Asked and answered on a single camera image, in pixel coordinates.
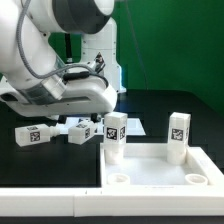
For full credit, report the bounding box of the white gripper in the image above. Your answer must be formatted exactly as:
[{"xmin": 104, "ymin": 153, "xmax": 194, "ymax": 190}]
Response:
[{"xmin": 0, "ymin": 76, "xmax": 117, "ymax": 124}]

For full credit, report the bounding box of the white square tabletop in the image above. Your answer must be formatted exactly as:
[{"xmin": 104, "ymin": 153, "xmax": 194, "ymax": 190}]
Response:
[{"xmin": 100, "ymin": 143, "xmax": 224, "ymax": 187}]

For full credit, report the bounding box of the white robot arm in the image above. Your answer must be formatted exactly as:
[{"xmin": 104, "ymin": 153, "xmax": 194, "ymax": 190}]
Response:
[{"xmin": 0, "ymin": 0, "xmax": 122, "ymax": 118}]

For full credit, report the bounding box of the white marker sheet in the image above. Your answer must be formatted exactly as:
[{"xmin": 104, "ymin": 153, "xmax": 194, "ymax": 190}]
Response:
[{"xmin": 56, "ymin": 117, "xmax": 146, "ymax": 136}]

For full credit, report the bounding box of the white front fence bar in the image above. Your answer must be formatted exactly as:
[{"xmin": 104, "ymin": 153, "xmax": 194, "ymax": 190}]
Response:
[{"xmin": 0, "ymin": 186, "xmax": 224, "ymax": 217}]

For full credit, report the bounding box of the grey cable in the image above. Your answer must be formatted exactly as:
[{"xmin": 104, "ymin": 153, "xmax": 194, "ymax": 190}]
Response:
[{"xmin": 15, "ymin": 0, "xmax": 109, "ymax": 88}]

